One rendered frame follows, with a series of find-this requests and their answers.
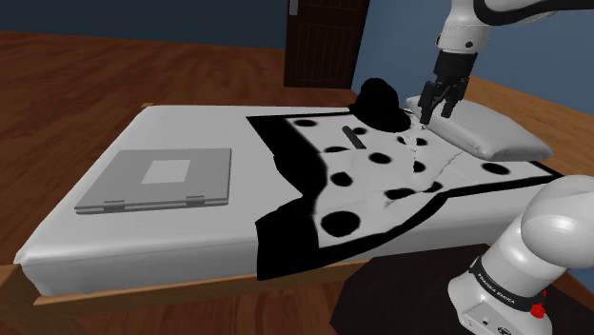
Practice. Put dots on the grey closed laptop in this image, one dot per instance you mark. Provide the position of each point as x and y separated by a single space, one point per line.
158 178

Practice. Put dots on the wooden bed with white mattress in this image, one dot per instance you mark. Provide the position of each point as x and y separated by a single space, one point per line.
195 232

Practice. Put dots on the black hat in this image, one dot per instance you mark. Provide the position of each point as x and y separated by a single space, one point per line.
378 104

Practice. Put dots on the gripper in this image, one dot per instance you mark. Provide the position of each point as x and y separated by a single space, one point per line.
452 68

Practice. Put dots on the small dark grey bar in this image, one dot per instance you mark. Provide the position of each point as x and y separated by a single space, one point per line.
353 137

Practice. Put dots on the dark wooden door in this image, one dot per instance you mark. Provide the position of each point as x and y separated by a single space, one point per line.
325 41

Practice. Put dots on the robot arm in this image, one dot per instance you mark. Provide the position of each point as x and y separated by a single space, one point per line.
533 241

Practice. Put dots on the white blanket with black dots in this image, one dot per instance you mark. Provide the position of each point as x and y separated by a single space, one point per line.
371 185

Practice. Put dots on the white pillow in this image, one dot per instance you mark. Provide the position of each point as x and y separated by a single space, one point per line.
482 132

